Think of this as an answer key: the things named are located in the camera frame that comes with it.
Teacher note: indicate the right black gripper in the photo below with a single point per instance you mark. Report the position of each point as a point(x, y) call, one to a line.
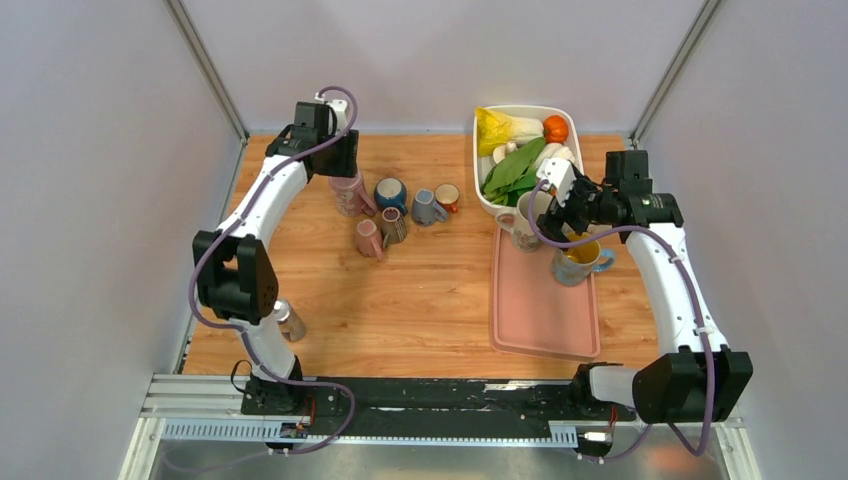
point(552, 220)

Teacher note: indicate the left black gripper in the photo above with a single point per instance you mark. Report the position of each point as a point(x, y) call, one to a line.
point(347, 166)

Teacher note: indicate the pink upside-down mug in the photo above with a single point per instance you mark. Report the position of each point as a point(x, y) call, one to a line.
point(351, 197)

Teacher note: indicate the dark blue round mug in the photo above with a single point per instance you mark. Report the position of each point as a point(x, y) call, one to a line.
point(391, 192)

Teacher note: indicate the blue butterfly mug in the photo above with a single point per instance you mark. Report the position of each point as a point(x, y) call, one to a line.
point(571, 266)

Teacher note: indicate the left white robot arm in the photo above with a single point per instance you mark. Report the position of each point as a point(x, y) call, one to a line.
point(234, 285)

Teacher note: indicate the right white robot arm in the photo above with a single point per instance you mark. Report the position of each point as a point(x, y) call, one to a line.
point(697, 377)

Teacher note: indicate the small pink dotted mug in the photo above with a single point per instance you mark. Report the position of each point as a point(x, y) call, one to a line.
point(369, 240)

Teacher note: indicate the small brown mug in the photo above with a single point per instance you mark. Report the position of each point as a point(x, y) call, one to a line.
point(393, 227)

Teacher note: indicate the grey-blue dotted mug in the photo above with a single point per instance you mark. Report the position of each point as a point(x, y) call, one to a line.
point(426, 211)

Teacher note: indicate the orange small mug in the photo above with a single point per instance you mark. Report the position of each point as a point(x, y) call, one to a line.
point(447, 196)

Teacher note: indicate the white bok choy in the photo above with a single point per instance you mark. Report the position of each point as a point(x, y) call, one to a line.
point(553, 150)

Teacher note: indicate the green leafy vegetable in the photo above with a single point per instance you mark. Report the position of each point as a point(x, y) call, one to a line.
point(516, 172)

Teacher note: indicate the small orange pumpkin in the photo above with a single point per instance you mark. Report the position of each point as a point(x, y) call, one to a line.
point(556, 129)

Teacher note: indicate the white mushroom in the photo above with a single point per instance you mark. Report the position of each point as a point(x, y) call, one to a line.
point(502, 151)

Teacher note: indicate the white vegetable bin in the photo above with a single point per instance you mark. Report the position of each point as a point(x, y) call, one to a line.
point(484, 165)

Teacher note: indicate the yellow napa cabbage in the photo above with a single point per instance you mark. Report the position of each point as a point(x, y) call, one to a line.
point(495, 129)

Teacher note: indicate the pink plastic tray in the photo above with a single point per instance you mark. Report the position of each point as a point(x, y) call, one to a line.
point(533, 314)

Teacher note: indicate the silver metal bottle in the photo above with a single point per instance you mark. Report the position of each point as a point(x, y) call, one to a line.
point(290, 323)

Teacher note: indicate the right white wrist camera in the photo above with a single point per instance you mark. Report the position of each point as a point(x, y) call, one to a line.
point(558, 176)

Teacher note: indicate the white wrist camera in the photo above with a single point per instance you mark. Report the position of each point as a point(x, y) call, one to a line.
point(558, 176)
point(339, 114)

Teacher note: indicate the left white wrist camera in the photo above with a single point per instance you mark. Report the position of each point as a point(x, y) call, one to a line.
point(339, 114)

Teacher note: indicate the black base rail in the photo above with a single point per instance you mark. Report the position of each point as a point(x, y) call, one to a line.
point(418, 408)

